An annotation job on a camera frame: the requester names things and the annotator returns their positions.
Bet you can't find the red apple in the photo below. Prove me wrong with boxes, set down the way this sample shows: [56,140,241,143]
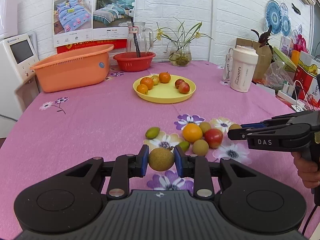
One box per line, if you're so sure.
[204,128,223,149]

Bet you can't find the round brown pear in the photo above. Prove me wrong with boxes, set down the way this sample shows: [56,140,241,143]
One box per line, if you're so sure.
[148,147,175,172]

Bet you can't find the person's right hand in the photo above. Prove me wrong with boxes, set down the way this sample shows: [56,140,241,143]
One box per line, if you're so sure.
[291,152,320,189]

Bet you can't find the brown fruit near gripper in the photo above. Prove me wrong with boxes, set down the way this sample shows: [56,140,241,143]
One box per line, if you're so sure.
[229,124,242,130]

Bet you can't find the small brown fruit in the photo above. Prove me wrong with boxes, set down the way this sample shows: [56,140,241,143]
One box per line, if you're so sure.
[192,139,209,156]

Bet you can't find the green jujube near finger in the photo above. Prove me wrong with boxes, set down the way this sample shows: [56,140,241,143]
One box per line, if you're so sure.
[178,141,190,153]

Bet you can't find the white power strip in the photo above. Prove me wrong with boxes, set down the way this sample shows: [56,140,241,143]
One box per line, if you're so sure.
[276,90,305,112]

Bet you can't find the brown fruit behind orange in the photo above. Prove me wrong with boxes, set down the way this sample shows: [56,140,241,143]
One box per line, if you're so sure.
[199,121,212,134]

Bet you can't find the large orange on table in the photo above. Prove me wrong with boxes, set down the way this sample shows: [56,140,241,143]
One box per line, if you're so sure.
[182,123,203,144]

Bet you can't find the green jujube left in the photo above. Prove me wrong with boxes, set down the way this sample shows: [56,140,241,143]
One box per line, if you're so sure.
[145,127,160,140]

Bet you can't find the clear plastic bag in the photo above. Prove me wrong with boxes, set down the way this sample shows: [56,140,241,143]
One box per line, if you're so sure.
[263,61,293,92]

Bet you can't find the pink floral tablecloth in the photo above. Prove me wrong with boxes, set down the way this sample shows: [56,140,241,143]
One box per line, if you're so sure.
[0,60,320,240]

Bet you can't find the red yellow gift box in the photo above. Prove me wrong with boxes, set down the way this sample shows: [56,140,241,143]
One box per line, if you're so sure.
[294,51,319,107]

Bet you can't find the white tumbler cup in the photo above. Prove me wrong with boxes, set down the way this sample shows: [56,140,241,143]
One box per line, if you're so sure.
[222,46,259,93]

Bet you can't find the red apple front plate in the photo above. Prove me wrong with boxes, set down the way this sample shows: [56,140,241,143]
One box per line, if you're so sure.
[178,81,190,94]

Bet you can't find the red apple plate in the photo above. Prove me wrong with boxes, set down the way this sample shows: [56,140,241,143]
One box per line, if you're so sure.
[178,81,190,94]
[175,79,184,89]

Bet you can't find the cardboard box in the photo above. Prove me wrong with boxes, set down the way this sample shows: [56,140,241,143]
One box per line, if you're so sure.
[236,38,273,82]

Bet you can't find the red apple back plate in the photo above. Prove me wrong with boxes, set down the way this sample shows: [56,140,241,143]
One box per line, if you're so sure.
[175,79,184,89]

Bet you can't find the mandarin front left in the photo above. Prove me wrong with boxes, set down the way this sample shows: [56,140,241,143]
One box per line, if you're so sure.
[136,84,149,95]

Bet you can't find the mandarin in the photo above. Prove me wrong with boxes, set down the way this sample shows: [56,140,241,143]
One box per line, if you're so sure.
[159,72,171,83]
[140,77,154,90]
[136,84,149,95]

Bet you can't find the yellow plate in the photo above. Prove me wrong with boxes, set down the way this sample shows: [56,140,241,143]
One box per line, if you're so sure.
[132,75,196,104]

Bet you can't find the dark red plant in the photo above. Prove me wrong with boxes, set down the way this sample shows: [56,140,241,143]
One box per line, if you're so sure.
[251,25,273,54]

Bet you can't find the mandarin middle left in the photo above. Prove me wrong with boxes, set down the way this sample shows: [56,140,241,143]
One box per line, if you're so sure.
[140,77,154,90]

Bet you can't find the mandarin back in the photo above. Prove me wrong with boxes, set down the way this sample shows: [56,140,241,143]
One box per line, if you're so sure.
[159,72,171,83]

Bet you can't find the glass vase with plant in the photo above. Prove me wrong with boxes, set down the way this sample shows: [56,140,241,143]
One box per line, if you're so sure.
[154,18,214,67]

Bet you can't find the red plastic colander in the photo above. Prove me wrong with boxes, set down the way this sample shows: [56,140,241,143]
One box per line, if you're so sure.
[113,52,156,72]

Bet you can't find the orange plastic basin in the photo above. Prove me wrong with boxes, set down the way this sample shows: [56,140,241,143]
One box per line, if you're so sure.
[30,44,114,93]

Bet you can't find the black straws in pitcher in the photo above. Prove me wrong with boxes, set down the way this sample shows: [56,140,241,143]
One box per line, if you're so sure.
[131,17,141,57]

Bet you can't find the glass pitcher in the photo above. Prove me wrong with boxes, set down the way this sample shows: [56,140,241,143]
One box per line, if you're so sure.
[126,22,153,55]

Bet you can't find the white device with screen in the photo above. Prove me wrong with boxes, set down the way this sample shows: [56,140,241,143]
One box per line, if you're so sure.
[1,34,39,86]

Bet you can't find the bedding advertisement poster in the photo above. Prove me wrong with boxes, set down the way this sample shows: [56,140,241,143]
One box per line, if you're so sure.
[53,0,136,48]

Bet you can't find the white cylindrical appliance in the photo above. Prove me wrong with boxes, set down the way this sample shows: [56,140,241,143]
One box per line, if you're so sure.
[0,0,18,40]

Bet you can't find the black cable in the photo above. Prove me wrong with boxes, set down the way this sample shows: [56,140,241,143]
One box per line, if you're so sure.
[301,203,320,235]

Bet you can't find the blue decorative wall plates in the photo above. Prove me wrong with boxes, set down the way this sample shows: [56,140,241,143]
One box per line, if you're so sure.
[265,0,291,37]

